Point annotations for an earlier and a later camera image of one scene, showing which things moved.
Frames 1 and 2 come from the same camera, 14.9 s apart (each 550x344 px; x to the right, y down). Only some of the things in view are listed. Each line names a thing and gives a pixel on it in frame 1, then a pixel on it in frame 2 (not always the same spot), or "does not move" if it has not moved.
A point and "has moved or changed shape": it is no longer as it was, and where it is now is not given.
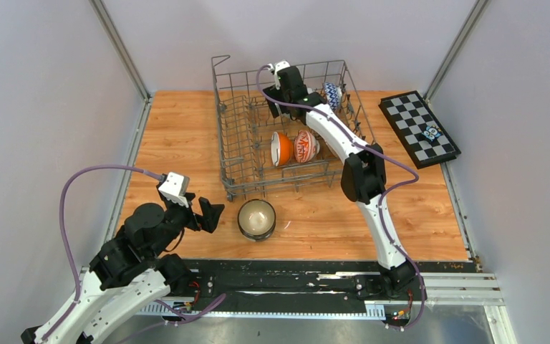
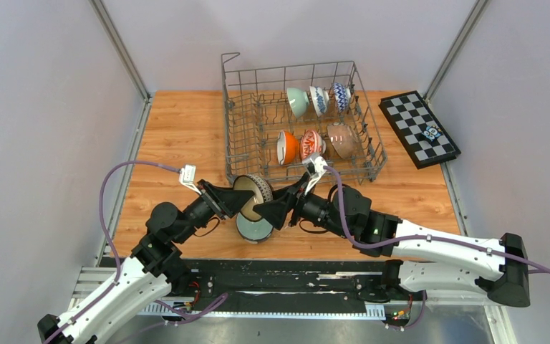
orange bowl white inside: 281,149 has moved or changed shape
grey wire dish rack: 266,135 does not move
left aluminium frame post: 122,47 does not move
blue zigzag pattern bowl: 334,94 has moved or changed shape
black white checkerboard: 409,115 does not move
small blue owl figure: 432,132 does not move
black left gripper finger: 210,221 to 232,201
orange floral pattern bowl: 306,147 has moved or changed shape
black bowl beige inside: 256,220 to 263,190
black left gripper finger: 205,206 to 218,190
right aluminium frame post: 454,50 does not move
